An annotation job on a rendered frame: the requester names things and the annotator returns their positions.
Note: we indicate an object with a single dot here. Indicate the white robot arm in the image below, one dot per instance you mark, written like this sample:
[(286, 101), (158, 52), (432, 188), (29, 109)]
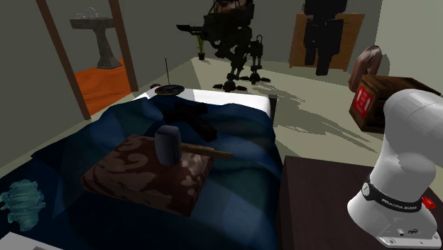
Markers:
[(403, 152)]

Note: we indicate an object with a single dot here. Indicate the black cross-shaped object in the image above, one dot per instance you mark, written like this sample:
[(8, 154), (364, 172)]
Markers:
[(193, 116)]

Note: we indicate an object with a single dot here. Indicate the dark round dish with stick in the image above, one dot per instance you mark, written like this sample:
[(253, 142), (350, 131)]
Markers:
[(169, 90)]

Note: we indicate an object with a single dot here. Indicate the bed with blue blanket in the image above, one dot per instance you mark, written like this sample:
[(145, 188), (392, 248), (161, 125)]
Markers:
[(238, 194)]

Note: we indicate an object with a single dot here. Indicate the small potted plant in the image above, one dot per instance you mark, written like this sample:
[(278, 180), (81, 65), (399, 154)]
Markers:
[(201, 52)]

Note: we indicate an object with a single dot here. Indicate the black walking robot figure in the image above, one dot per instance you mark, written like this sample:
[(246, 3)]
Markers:
[(230, 34)]

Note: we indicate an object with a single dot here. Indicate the brown patterned cushion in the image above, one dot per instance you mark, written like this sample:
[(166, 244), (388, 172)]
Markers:
[(131, 173)]

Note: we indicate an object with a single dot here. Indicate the dark robot stand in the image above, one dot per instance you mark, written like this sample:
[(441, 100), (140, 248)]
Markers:
[(315, 207)]

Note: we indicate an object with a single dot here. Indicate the wooden crate with red label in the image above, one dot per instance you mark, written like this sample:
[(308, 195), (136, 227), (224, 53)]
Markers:
[(372, 100)]

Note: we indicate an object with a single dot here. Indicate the brown jacket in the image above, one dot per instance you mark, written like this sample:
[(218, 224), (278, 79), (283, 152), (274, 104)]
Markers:
[(365, 65)]

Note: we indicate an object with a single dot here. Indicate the teal crumpled cloth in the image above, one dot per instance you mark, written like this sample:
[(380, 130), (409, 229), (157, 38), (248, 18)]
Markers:
[(23, 204)]

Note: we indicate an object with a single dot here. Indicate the white flat object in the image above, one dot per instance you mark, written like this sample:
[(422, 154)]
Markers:
[(17, 242)]

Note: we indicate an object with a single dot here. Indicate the grey pedestal sink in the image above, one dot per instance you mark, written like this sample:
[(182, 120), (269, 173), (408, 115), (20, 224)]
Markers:
[(102, 38)]

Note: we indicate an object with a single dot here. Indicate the brown door frame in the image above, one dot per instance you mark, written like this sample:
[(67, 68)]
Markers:
[(71, 72)]

